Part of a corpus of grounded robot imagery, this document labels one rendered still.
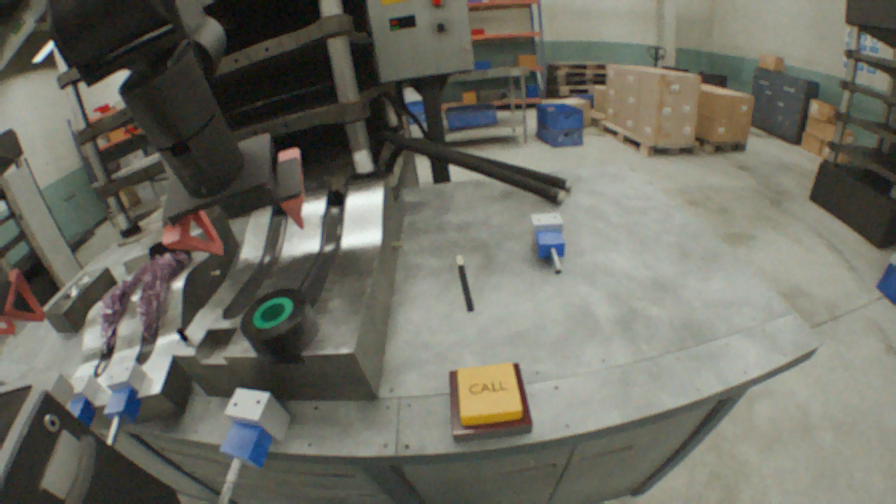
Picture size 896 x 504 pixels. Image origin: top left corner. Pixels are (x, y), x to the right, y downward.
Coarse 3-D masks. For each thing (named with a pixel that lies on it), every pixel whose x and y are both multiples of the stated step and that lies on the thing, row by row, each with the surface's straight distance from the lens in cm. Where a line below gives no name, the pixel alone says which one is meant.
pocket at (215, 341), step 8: (224, 328) 46; (232, 328) 45; (208, 336) 48; (216, 336) 48; (224, 336) 47; (232, 336) 46; (200, 344) 46; (208, 344) 48; (216, 344) 49; (224, 344) 48; (200, 352) 46; (208, 352) 47; (216, 352) 48; (200, 360) 46; (208, 360) 45; (216, 360) 44; (224, 360) 44
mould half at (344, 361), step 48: (384, 192) 56; (288, 240) 57; (384, 240) 51; (336, 288) 42; (384, 288) 48; (192, 336) 48; (240, 336) 42; (336, 336) 35; (384, 336) 45; (240, 384) 46; (288, 384) 41; (336, 384) 38
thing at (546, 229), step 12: (540, 216) 57; (552, 216) 58; (540, 228) 56; (552, 228) 56; (540, 240) 53; (552, 240) 53; (540, 252) 53; (552, 252) 52; (564, 252) 54; (552, 264) 50
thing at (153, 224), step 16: (320, 144) 190; (336, 144) 178; (384, 144) 153; (320, 160) 152; (336, 160) 144; (352, 160) 137; (384, 160) 126; (400, 160) 134; (304, 176) 135; (336, 176) 121; (160, 208) 198; (144, 224) 182; (160, 224) 163; (128, 240) 170
